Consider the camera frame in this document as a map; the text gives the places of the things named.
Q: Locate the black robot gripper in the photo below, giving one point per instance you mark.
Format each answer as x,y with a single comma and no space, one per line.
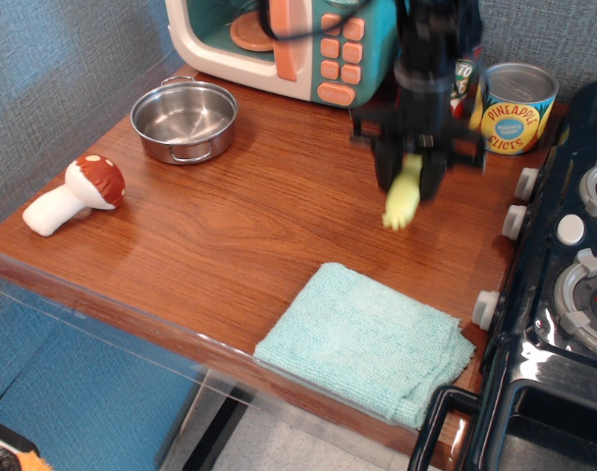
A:
418,120

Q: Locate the yellow corn handle spoon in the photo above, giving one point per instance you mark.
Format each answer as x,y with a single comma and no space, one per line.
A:
403,197

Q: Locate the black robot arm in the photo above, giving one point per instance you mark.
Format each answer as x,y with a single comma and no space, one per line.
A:
432,36

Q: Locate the light blue folded towel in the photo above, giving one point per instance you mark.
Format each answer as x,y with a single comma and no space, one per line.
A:
367,344

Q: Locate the plush brown white mushroom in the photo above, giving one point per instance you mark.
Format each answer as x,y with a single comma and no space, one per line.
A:
90,182

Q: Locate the tomato sauce can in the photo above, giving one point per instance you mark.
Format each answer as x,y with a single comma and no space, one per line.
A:
463,92

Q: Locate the pineapple slices can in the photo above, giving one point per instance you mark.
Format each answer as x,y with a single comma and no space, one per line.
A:
512,106

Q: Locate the toy microwave teal and cream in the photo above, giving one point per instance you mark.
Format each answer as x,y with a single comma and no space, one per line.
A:
335,53

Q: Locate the small steel pot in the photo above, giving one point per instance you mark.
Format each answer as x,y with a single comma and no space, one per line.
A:
185,121

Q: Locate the black toy stove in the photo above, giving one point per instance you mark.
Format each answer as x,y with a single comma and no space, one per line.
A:
537,407

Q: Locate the orange plush object corner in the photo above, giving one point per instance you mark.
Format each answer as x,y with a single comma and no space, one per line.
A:
19,454

